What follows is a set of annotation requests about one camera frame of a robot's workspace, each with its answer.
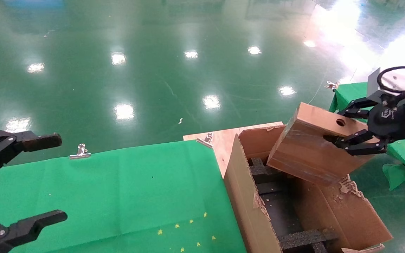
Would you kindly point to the black foam carton insert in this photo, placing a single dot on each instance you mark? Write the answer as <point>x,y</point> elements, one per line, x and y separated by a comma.
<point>283,211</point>

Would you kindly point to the silver binder clip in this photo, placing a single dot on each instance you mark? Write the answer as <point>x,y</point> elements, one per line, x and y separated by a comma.
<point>206,140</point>
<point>80,153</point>
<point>332,85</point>

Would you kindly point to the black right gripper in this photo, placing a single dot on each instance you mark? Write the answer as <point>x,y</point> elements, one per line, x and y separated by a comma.
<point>403,119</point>

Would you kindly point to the large open cardboard carton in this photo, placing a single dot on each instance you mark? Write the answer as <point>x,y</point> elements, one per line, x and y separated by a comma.
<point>346,218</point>

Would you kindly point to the large green tablecloth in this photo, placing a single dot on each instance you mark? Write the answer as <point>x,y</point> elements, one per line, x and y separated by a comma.
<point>100,189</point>

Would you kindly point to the green tablecloth with yellow specks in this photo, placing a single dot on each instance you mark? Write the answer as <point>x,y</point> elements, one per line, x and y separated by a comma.
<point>350,93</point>

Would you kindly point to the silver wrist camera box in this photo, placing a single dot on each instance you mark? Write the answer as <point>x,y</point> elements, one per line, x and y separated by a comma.
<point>399,82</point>

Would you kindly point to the small brown cardboard box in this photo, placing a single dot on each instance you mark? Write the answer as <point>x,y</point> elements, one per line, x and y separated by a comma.
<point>304,151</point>

